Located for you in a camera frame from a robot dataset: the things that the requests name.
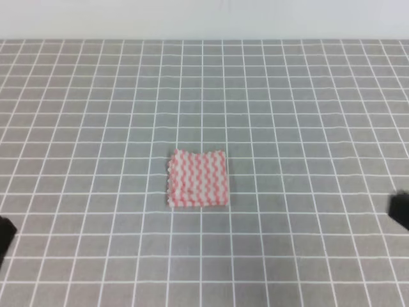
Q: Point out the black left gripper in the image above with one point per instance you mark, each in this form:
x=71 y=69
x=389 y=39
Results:
x=7 y=234

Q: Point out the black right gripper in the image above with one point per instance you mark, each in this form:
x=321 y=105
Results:
x=398 y=208

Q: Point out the pink white wavy-striped towel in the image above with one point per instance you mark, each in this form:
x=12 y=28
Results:
x=197 y=179

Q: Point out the grey grid-pattern tablecloth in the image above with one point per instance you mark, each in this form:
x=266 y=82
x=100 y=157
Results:
x=315 y=134

